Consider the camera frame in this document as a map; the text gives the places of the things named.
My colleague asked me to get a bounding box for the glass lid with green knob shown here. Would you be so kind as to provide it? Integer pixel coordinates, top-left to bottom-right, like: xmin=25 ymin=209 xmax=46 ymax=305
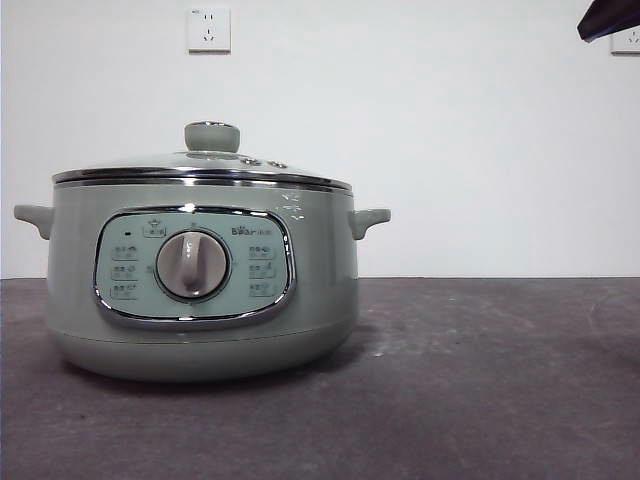
xmin=51 ymin=120 xmax=352 ymax=194

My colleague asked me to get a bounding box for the green electric cooking pot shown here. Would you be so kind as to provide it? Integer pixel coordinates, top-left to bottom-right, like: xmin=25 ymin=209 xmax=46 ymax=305
xmin=13 ymin=182 xmax=392 ymax=384

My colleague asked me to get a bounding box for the white wall socket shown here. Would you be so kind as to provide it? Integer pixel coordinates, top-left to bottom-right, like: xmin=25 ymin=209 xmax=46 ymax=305
xmin=609 ymin=23 xmax=640 ymax=56
xmin=187 ymin=6 xmax=233 ymax=55

